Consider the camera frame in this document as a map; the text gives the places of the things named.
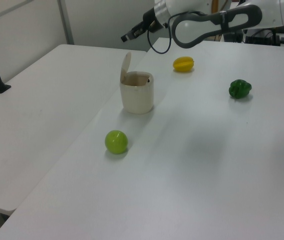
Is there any yellow starfruit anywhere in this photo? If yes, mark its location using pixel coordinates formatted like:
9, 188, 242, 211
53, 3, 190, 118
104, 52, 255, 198
173, 56, 195, 74

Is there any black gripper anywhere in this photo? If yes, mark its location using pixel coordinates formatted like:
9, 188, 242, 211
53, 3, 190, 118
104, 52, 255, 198
121, 7, 163, 42

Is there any black background equipment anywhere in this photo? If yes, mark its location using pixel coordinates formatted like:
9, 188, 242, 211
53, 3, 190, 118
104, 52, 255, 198
241, 23, 284, 46

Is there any green apple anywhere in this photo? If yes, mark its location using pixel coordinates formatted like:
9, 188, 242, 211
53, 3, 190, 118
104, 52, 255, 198
104, 129, 129, 155

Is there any beige plastic garbage bin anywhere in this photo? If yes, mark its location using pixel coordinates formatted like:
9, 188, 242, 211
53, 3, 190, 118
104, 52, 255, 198
119, 71, 155, 115

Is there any grey cable sleeve loop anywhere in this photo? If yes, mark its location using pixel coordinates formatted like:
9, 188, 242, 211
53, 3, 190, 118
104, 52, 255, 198
168, 4, 263, 50

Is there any green bell pepper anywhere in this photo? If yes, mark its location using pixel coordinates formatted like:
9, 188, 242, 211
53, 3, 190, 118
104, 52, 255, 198
228, 79, 252, 100

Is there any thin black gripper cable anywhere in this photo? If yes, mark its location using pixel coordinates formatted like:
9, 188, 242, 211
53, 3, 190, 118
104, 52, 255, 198
147, 22, 172, 55

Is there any beige garbage bin lid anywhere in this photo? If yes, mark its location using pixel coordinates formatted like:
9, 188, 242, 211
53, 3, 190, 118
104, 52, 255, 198
120, 51, 132, 84

